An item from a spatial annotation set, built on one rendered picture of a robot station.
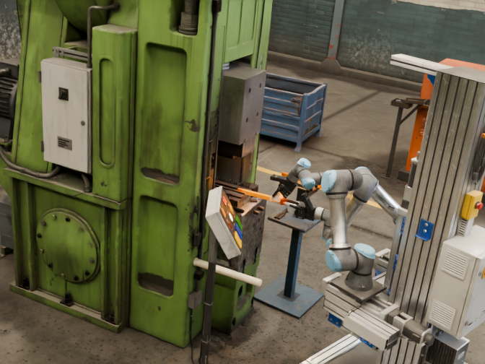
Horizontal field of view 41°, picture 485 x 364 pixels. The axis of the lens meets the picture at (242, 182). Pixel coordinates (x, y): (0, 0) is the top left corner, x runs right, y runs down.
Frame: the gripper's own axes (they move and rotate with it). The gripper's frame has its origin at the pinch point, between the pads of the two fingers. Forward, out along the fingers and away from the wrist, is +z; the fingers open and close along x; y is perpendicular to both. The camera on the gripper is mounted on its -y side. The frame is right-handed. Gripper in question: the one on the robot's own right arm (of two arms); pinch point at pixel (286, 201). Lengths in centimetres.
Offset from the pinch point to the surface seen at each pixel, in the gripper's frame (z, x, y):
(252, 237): 21.7, 3.1, 33.0
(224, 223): 7, -71, -13
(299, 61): 281, 784, 90
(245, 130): 27, -11, -44
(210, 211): 17, -71, -17
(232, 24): 41, -9, -103
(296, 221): 5, 39, 31
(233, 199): 30.7, -11.6, 2.6
